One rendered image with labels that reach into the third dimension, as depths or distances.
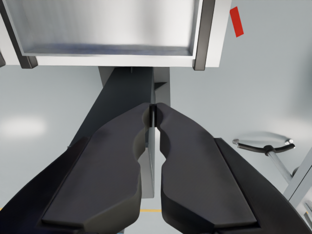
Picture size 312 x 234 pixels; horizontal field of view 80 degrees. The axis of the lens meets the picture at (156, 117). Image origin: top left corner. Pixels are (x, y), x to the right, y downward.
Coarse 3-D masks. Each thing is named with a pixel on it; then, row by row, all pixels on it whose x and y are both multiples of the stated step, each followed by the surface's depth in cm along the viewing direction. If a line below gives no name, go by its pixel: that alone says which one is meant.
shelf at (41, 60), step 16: (224, 0) 27; (0, 16) 29; (224, 16) 28; (0, 32) 30; (224, 32) 30; (0, 48) 31; (208, 48) 31; (16, 64) 32; (48, 64) 32; (64, 64) 32; (80, 64) 32; (96, 64) 32; (112, 64) 32; (128, 64) 32; (144, 64) 32; (160, 64) 32; (176, 64) 32; (208, 64) 32
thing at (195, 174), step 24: (168, 120) 10; (192, 120) 10; (168, 144) 9; (192, 144) 8; (168, 168) 7; (192, 168) 7; (216, 168) 7; (168, 192) 6; (192, 192) 6; (216, 192) 6; (240, 192) 6; (168, 216) 7; (192, 216) 6; (216, 216) 6; (240, 216) 6
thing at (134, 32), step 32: (32, 0) 27; (64, 0) 27; (96, 0) 27; (128, 0) 27; (160, 0) 27; (192, 0) 27; (32, 32) 30; (64, 32) 30; (96, 32) 29; (128, 32) 29; (160, 32) 29; (192, 32) 29
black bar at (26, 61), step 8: (0, 0) 26; (0, 8) 26; (8, 24) 27; (8, 32) 28; (16, 40) 28; (16, 48) 29; (24, 56) 30; (32, 56) 31; (24, 64) 30; (32, 64) 31
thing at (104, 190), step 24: (120, 120) 10; (144, 120) 11; (96, 144) 8; (120, 144) 8; (144, 144) 10; (72, 168) 7; (96, 168) 7; (120, 168) 7; (72, 192) 6; (96, 192) 6; (120, 192) 6; (48, 216) 6; (72, 216) 6; (96, 216) 6; (120, 216) 6
